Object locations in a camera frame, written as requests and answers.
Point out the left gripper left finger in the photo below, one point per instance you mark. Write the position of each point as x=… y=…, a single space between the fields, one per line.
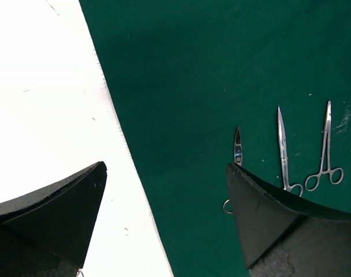
x=47 y=232

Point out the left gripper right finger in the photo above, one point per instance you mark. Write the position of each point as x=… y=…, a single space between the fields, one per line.
x=282 y=234

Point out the silver needle holder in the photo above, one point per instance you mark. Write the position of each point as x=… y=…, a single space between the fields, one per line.
x=335 y=175

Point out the silver surgical scissors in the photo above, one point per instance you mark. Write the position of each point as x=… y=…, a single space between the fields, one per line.
x=237 y=160

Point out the green surgical cloth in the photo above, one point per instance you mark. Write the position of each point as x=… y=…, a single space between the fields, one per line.
x=185 y=75

